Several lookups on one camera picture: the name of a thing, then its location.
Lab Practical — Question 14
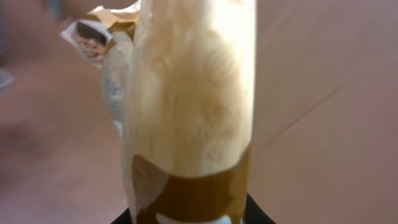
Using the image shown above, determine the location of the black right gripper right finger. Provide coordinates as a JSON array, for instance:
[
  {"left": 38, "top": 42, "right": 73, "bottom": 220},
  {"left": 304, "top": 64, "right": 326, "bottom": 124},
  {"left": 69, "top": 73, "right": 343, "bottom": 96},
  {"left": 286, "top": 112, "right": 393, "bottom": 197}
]
[{"left": 244, "top": 194, "right": 276, "bottom": 224}]

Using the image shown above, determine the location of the beige snack bag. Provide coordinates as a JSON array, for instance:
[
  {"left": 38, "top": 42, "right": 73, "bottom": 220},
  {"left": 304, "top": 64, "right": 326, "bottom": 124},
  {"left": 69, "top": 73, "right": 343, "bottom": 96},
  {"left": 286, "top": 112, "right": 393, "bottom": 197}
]
[{"left": 60, "top": 0, "right": 257, "bottom": 223}]

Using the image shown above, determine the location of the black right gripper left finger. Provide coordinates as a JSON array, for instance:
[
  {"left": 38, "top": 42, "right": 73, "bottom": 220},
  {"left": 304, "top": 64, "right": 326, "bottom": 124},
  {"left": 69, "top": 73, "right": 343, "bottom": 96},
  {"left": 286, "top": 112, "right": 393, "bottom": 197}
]
[{"left": 111, "top": 208, "right": 132, "bottom": 224}]

